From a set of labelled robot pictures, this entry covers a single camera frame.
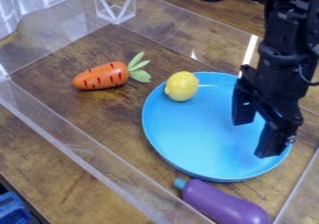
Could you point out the blue round tray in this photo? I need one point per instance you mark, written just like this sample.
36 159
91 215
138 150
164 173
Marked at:
195 137

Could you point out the blue plastic crate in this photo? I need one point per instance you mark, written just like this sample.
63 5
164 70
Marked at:
14 212

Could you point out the orange toy carrot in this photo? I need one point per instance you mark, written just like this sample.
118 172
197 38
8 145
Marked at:
112 74

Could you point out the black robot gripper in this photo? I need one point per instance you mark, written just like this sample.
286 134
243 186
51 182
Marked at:
270 90

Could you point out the clear acrylic enclosure wall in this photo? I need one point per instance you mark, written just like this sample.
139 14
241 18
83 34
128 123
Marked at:
74 150

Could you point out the yellow toy lemon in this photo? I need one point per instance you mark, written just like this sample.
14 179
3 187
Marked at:
182 86

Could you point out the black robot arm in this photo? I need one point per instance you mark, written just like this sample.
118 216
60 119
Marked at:
291 23

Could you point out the purple toy eggplant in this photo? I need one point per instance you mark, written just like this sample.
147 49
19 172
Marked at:
223 207

